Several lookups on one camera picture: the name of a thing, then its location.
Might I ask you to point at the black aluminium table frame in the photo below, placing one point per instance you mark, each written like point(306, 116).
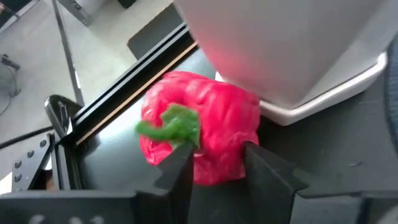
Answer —
point(130, 81)

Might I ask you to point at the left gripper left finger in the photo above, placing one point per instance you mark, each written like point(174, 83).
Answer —
point(174, 193)

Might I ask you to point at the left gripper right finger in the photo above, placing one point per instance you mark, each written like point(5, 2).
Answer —
point(267, 186)

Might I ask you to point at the white hexagonal plant pot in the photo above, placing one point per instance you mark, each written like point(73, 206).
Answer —
point(280, 46)

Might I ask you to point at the black frame clamp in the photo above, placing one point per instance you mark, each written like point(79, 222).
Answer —
point(59, 112)

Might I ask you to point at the grey furniture base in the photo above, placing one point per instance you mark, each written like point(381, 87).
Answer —
point(81, 11)

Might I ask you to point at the red bell pepper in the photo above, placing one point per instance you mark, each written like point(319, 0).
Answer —
point(224, 118)

